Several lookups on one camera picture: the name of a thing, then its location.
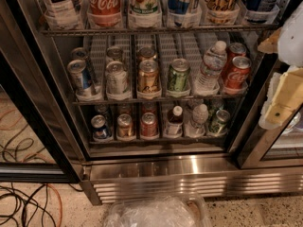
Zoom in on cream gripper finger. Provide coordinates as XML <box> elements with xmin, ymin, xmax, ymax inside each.
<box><xmin>258</xmin><ymin>28</ymin><xmax>281</xmax><ymax>54</ymax></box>
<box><xmin>258</xmin><ymin>67</ymin><xmax>303</xmax><ymax>130</ymax></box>

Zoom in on clear plastic bag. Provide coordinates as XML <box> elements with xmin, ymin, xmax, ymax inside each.
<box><xmin>102</xmin><ymin>193</ymin><xmax>213</xmax><ymax>227</ymax></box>

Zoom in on blue silver can top shelf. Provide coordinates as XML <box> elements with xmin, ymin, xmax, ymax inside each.
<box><xmin>168</xmin><ymin>0</ymin><xmax>201</xmax><ymax>28</ymax></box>

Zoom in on gold can bottom shelf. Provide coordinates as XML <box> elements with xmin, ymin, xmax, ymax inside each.
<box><xmin>117</xmin><ymin>113</ymin><xmax>134</xmax><ymax>137</ymax></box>

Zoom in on blue silver can shelf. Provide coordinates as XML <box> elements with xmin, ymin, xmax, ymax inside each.
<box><xmin>168</xmin><ymin>0</ymin><xmax>201</xmax><ymax>28</ymax></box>
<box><xmin>67</xmin><ymin>60</ymin><xmax>96</xmax><ymax>96</ymax></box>

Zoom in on red can bottom shelf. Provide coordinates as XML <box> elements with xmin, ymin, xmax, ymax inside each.
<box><xmin>140</xmin><ymin>113</ymin><xmax>157</xmax><ymax>137</ymax></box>

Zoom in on dark blue can top shelf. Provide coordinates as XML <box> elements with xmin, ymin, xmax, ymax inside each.
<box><xmin>242</xmin><ymin>0</ymin><xmax>278</xmax><ymax>24</ymax></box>

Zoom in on white silver can middle shelf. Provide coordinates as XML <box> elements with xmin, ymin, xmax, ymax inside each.
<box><xmin>105</xmin><ymin>61</ymin><xmax>129</xmax><ymax>95</ymax></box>

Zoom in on clear water bottle middle shelf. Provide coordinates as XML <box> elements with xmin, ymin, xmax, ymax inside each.
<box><xmin>197</xmin><ymin>41</ymin><xmax>227</xmax><ymax>91</ymax></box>

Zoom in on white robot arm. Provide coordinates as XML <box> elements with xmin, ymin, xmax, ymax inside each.
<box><xmin>258</xmin><ymin>2</ymin><xmax>303</xmax><ymax>130</ymax></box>

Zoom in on rear blue can middle shelf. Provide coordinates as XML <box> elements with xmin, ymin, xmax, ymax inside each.
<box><xmin>70</xmin><ymin>46</ymin><xmax>98</xmax><ymax>80</ymax></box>

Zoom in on black and orange floor cables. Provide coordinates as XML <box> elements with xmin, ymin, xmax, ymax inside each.
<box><xmin>0</xmin><ymin>183</ymin><xmax>83</xmax><ymax>227</ymax></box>

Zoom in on red coke can middle shelf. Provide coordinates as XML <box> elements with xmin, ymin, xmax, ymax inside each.
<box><xmin>223</xmin><ymin>56</ymin><xmax>251</xmax><ymax>89</ymax></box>

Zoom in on red coke can shelf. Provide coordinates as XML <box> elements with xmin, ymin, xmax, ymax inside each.
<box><xmin>89</xmin><ymin>0</ymin><xmax>120</xmax><ymax>27</ymax></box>
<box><xmin>223</xmin><ymin>56</ymin><xmax>251</xmax><ymax>89</ymax></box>

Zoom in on blue can bottom shelf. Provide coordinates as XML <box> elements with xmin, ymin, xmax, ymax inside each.
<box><xmin>91</xmin><ymin>114</ymin><xmax>112</xmax><ymax>140</ymax></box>

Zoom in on green can shelf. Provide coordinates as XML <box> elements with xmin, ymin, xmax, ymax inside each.
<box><xmin>167</xmin><ymin>59</ymin><xmax>190</xmax><ymax>92</ymax></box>
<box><xmin>208</xmin><ymin>110</ymin><xmax>230</xmax><ymax>134</ymax></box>

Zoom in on red coke can top shelf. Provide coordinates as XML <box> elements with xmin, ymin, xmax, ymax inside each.
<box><xmin>89</xmin><ymin>0</ymin><xmax>120</xmax><ymax>27</ymax></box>

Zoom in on stainless steel fridge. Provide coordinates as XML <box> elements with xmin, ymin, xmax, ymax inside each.
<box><xmin>0</xmin><ymin>0</ymin><xmax>303</xmax><ymax>205</ymax></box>

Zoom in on clear water bottle bottom shelf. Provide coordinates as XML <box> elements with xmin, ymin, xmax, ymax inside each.
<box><xmin>189</xmin><ymin>104</ymin><xmax>208</xmax><ymax>138</ymax></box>

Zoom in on rear red coke can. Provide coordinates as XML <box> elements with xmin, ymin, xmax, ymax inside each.
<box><xmin>222</xmin><ymin>43</ymin><xmax>247</xmax><ymax>76</ymax></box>

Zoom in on green can bottom shelf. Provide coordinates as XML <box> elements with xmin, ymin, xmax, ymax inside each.
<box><xmin>208</xmin><ymin>110</ymin><xmax>230</xmax><ymax>134</ymax></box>

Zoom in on white green 7up can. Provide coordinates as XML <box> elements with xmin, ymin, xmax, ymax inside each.
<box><xmin>128</xmin><ymin>0</ymin><xmax>162</xmax><ymax>28</ymax></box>

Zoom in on gold black can top shelf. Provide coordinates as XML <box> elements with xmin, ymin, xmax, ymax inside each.
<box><xmin>205</xmin><ymin>0</ymin><xmax>237</xmax><ymax>24</ymax></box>

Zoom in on blue silver can middle shelf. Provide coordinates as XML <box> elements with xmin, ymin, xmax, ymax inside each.
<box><xmin>67</xmin><ymin>60</ymin><xmax>96</xmax><ymax>96</ymax></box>

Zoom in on clear water bottle shelf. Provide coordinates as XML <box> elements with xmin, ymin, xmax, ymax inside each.
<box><xmin>189</xmin><ymin>104</ymin><xmax>208</xmax><ymax>138</ymax></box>
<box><xmin>197</xmin><ymin>41</ymin><xmax>227</xmax><ymax>91</ymax></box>

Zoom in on white tea can top shelf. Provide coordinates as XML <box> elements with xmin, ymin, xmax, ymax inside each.
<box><xmin>43</xmin><ymin>0</ymin><xmax>83</xmax><ymax>29</ymax></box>

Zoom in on green can middle shelf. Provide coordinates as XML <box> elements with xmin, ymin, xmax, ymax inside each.
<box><xmin>167</xmin><ymin>59</ymin><xmax>190</xmax><ymax>92</ymax></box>

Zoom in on rear white can middle shelf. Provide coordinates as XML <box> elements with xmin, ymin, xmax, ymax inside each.
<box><xmin>106</xmin><ymin>45</ymin><xmax>124</xmax><ymax>63</ymax></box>

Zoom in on brown bottle white cap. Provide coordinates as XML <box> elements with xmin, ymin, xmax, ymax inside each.
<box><xmin>165</xmin><ymin>106</ymin><xmax>183</xmax><ymax>137</ymax></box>

